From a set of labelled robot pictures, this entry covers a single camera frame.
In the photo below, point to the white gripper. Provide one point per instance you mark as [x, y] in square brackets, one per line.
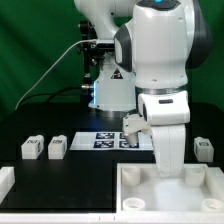
[166, 116]

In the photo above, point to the white square tabletop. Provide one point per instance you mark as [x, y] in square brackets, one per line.
[198, 188]

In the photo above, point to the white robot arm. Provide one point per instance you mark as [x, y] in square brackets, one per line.
[145, 48]

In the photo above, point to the white sheet with AprilTags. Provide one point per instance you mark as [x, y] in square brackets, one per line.
[108, 141]

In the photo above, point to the white U-shaped obstacle fixture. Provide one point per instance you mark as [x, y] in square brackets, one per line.
[7, 180]

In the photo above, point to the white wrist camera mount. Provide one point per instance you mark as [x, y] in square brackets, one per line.
[132, 124]

